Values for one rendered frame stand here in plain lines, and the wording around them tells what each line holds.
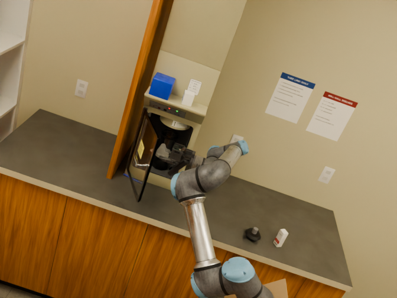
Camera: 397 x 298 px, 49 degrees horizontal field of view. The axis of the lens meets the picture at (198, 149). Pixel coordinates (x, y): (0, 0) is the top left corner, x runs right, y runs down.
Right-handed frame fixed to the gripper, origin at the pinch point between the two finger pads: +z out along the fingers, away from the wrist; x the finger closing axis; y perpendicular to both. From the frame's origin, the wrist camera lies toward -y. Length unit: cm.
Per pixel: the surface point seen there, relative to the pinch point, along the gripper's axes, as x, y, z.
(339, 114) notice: -66, 29, -96
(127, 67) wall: -66, 12, 35
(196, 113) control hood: -11.8, 21.9, -13.8
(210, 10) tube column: -23, 69, -4
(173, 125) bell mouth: -24.9, 5.3, -4.7
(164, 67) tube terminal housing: -23.1, 35.0, 8.9
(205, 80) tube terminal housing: -23.1, 36.2, -12.8
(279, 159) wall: -66, -13, -75
